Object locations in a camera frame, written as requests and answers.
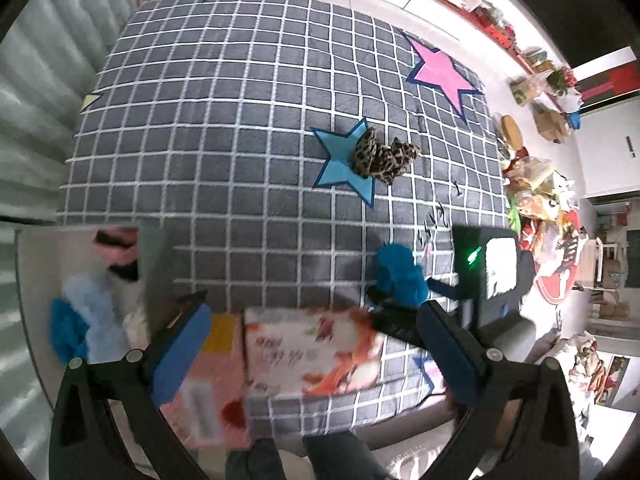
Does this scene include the pink tissue box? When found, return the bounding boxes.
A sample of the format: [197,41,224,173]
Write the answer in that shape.
[160,314,252,450]

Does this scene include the light blue fluffy cloth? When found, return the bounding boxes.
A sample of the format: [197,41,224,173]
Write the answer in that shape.
[62,274,129,364]

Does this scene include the white storage bin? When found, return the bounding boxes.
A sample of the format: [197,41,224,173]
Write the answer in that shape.
[16,224,177,402]

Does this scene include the pink black knitted item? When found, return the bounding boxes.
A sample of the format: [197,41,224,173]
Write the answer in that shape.
[92,228,139,283]

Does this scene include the red round mat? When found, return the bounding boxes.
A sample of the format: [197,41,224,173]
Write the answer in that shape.
[520,210,584,306]

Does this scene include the leopard print fabric piece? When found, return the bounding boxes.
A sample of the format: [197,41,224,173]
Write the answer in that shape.
[350,128,421,186]

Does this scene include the white polka dot cloth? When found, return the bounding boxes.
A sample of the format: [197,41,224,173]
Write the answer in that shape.
[122,304,150,349]

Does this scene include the round wooden lid jar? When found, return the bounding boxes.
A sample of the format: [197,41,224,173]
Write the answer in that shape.
[500,115,523,151]

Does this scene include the white red tissue pack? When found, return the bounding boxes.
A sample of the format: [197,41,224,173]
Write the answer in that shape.
[243,307,384,399]

